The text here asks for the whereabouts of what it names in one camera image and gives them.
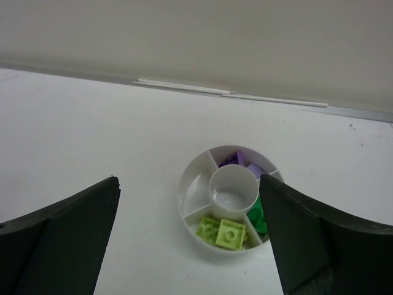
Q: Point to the light purple lego brick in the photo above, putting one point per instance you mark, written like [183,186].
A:
[256,170]

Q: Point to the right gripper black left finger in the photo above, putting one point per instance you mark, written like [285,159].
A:
[59,249]

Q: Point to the dark purple lego brick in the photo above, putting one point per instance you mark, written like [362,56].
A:
[236,158]

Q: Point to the small lime green lego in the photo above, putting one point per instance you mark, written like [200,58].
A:
[230,235]

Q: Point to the white round divided container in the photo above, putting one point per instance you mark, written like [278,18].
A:
[228,193]

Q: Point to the lime green lego brick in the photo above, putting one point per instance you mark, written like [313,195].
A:
[208,229]

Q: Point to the green lego plate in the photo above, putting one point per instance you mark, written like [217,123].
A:
[257,217]

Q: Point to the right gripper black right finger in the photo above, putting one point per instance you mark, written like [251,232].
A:
[319,249]

